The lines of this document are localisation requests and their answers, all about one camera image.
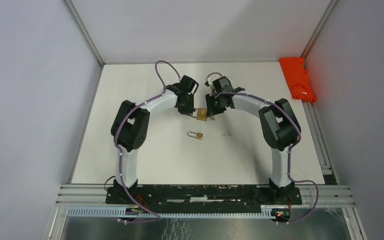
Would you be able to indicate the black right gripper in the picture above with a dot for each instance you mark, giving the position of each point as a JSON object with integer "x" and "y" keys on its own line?
{"x": 211, "y": 110}

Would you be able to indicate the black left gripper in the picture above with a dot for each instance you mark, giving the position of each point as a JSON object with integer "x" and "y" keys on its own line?
{"x": 190, "y": 110}

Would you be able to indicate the large brass padlock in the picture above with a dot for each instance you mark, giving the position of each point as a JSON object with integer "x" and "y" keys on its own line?
{"x": 200, "y": 114}

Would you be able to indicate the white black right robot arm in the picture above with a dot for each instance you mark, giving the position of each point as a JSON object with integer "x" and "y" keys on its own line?
{"x": 279, "y": 125}

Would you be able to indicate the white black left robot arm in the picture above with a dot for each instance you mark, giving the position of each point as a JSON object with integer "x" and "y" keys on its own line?
{"x": 131, "y": 123}

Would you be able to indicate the small brass padlock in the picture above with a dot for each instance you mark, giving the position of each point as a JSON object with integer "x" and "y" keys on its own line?
{"x": 195, "y": 135}

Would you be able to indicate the orange folded cloth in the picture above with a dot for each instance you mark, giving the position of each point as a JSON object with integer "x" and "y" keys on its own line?
{"x": 297, "y": 79}

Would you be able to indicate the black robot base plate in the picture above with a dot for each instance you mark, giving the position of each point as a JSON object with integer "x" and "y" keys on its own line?
{"x": 200, "y": 199}

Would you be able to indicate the left aluminium frame rail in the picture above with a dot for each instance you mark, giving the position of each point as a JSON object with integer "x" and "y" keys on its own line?
{"x": 70, "y": 5}

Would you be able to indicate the aluminium corner frame rail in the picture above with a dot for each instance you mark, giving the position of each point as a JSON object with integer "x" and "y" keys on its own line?
{"x": 319, "y": 28}

